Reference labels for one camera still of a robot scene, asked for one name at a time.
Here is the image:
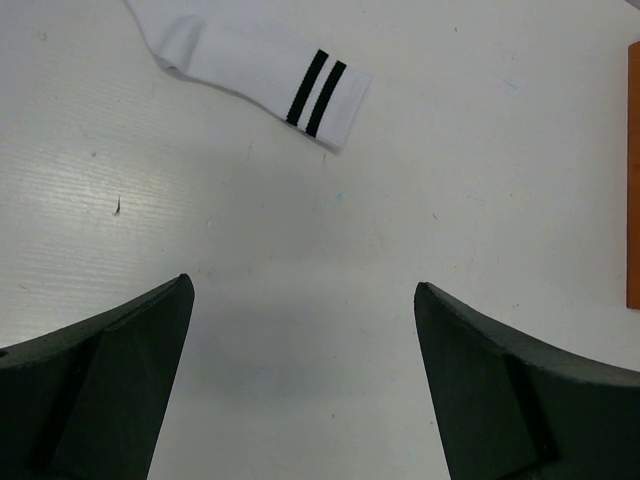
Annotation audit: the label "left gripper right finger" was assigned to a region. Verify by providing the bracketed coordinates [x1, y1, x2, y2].
[414, 283, 639, 479]

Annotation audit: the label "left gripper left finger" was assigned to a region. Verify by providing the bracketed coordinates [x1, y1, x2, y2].
[1, 274, 194, 479]

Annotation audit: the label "white sock black stripes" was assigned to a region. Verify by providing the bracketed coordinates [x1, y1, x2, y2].
[127, 1, 371, 151]

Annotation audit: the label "orange compartment tray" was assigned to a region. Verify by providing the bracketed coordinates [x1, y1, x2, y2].
[626, 42, 639, 310]

